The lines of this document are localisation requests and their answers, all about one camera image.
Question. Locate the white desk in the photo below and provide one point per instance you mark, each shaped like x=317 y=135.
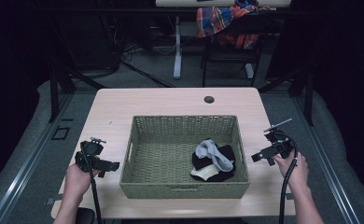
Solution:
x=183 y=3

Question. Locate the cream sock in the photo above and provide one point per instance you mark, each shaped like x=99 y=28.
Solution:
x=205 y=171

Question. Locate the metal floor rail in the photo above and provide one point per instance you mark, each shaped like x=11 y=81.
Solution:
x=24 y=174
x=326 y=165

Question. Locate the plaid cloth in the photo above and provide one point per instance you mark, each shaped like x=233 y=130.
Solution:
x=216 y=18

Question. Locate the black and white clothes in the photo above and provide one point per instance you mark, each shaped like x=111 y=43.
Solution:
x=226 y=152

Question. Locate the black seat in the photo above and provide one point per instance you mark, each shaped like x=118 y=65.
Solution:
x=85 y=216

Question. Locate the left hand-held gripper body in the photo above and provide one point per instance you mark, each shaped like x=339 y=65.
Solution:
x=90 y=148

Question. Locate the black chair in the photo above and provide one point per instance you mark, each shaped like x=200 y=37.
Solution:
x=233 y=56

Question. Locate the black metal stand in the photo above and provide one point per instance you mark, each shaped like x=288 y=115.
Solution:
x=57 y=90
x=307 y=93

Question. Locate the grey sock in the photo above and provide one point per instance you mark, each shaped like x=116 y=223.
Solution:
x=216 y=155

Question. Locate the green woven basket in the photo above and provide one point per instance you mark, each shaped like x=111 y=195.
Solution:
x=158 y=155

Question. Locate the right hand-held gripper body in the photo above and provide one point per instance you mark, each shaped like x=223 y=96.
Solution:
x=279 y=144

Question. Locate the person's right hand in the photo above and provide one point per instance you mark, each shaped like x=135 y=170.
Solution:
x=296 y=171

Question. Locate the person's left hand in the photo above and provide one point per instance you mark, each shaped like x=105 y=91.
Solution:
x=77 y=182

